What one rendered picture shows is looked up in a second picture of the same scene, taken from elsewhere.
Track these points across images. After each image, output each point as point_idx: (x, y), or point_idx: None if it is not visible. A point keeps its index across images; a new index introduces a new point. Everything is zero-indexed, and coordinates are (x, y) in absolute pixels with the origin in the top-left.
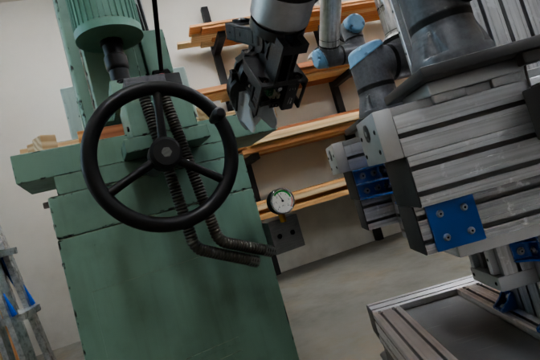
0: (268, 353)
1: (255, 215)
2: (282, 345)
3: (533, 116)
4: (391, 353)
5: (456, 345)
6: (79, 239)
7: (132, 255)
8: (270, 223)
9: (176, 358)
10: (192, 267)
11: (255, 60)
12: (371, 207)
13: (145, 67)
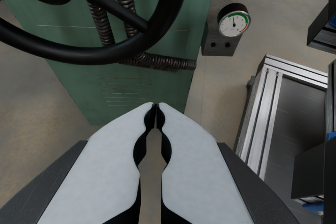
0: (169, 90)
1: (204, 12)
2: (180, 89)
3: None
4: (250, 99)
5: (279, 140)
6: None
7: (69, 8)
8: (210, 32)
9: (108, 76)
10: (126, 34)
11: None
12: (331, 32)
13: None
